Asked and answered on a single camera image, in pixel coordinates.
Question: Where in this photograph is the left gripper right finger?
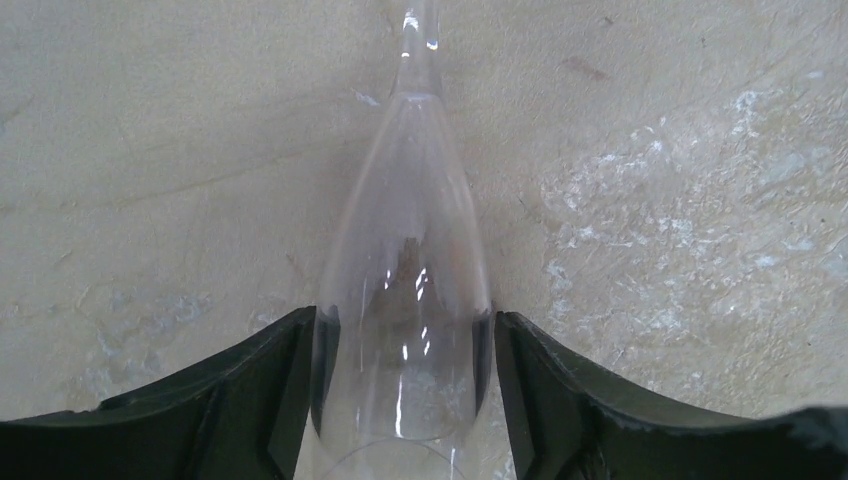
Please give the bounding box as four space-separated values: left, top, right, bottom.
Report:
494 312 847 479

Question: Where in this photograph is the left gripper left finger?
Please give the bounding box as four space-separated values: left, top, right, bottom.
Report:
1 307 315 479

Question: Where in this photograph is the clear wine glass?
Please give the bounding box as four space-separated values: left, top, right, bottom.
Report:
311 1 493 479

